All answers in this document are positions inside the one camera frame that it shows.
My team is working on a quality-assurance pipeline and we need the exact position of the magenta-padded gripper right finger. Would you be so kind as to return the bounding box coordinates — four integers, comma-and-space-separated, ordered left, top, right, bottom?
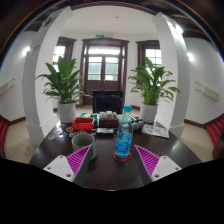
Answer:
132, 144, 183, 186

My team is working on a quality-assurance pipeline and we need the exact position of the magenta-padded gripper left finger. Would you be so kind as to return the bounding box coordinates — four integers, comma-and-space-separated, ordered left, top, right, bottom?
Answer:
43, 144, 97, 187

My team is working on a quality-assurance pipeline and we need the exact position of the clear blue-capped drink bottle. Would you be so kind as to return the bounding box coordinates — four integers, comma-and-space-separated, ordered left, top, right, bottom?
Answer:
114, 105, 134, 159

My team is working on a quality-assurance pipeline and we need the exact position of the grey patterned ceramic mug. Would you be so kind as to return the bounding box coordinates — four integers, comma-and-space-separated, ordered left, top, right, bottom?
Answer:
71, 133, 98, 161

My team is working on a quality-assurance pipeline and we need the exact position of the white printed paper sheet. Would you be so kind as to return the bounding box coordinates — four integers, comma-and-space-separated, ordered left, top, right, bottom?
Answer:
141, 123, 170, 139

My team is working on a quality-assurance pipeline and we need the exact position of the red plastic box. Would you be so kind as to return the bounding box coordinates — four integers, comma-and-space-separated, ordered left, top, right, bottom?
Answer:
72, 117, 95, 132

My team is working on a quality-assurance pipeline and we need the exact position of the small grey round ornament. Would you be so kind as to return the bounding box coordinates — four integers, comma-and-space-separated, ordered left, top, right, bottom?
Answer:
131, 119, 145, 132

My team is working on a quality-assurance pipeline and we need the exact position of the green and white box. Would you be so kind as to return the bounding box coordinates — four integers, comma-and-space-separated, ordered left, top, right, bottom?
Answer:
79, 112, 100, 127

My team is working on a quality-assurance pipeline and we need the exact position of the brown box of small jars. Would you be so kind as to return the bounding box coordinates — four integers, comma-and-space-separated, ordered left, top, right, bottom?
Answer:
98, 110, 120, 129

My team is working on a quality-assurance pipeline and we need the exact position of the red carpeted staircase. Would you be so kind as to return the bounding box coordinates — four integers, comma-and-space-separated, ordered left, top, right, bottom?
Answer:
205, 114, 224, 148
0, 114, 10, 151

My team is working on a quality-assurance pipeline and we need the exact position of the black chair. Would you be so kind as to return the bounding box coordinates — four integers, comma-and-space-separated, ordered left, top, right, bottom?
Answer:
92, 90, 124, 115

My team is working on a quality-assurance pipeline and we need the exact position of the green plant in white pot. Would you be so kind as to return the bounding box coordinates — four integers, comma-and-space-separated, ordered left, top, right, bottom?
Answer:
128, 57, 181, 124
35, 55, 93, 124

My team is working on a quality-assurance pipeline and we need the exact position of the dark wooden glazed double door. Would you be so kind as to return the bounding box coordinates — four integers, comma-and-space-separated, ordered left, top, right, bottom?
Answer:
79, 37, 130, 105

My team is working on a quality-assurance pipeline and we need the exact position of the dark wooden framed window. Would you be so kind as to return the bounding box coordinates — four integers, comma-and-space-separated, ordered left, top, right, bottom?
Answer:
135, 39, 163, 84
51, 36, 77, 73

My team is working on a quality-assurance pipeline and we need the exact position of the white wall radiator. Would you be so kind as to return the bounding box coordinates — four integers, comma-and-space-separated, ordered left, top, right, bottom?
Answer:
0, 78, 16, 97
194, 81, 221, 102

